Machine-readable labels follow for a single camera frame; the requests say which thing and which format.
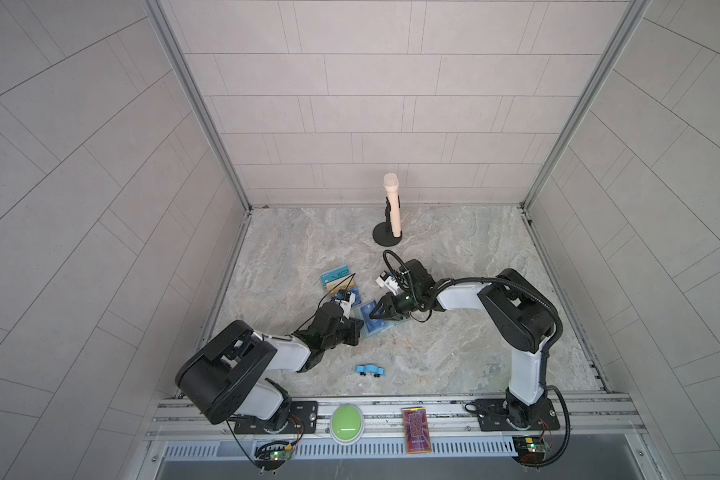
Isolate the black round microphone stand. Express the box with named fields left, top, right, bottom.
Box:
left=372, top=200, right=402, bottom=247

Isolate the thin black camera cable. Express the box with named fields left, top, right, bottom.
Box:
left=293, top=272, right=358, bottom=334

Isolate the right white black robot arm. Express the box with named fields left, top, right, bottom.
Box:
left=370, top=260, right=563, bottom=408

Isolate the right green circuit board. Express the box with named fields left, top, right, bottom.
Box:
left=512, top=437, right=549, bottom=465

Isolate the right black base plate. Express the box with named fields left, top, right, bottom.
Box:
left=464, top=397, right=560, bottom=432

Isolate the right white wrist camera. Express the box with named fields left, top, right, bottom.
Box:
left=376, top=271, right=400, bottom=295

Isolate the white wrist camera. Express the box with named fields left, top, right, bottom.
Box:
left=333, top=288, right=360, bottom=318
left=376, top=271, right=400, bottom=295

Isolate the blue toy car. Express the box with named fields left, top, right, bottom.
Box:
left=355, top=364, right=386, bottom=378

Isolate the green round button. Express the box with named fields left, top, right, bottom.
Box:
left=329, top=404, right=365, bottom=446

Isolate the teal card in stand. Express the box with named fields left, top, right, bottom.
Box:
left=320, top=265, right=351, bottom=287

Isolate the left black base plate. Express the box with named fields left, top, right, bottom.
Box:
left=231, top=400, right=319, bottom=435

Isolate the purple patterned card box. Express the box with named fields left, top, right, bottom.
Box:
left=402, top=407, right=432, bottom=454

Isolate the black corrugated cable conduit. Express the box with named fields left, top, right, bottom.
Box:
left=382, top=249, right=572, bottom=468

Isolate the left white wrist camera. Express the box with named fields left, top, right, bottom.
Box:
left=333, top=288, right=360, bottom=318

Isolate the green circuit board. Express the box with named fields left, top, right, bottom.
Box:
left=255, top=440, right=296, bottom=462
left=512, top=437, right=549, bottom=465

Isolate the left green circuit board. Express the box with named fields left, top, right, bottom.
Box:
left=255, top=440, right=296, bottom=462

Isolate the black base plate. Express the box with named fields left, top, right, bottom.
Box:
left=231, top=400, right=319, bottom=435
left=464, top=397, right=560, bottom=432

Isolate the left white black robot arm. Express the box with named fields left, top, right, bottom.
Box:
left=175, top=302, right=364, bottom=432

